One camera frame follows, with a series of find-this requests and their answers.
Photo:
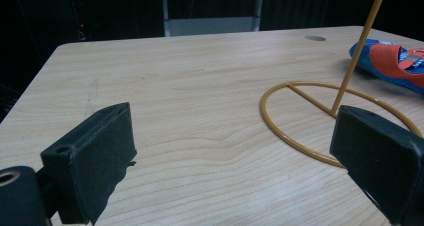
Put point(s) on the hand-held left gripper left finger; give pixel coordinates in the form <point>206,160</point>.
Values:
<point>90,162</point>

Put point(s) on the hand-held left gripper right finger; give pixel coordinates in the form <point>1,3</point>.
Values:
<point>380,152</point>

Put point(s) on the blue and orange shoe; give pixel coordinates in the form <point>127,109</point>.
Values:
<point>386,64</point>

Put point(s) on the grey round table cap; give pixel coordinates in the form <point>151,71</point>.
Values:
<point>315,38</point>

